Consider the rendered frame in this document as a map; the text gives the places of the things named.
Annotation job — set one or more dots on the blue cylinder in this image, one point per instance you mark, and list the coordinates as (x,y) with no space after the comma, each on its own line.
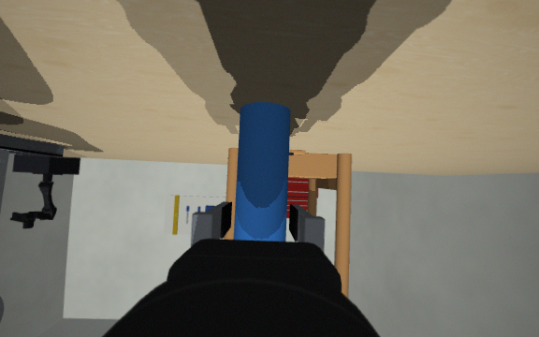
(262,172)

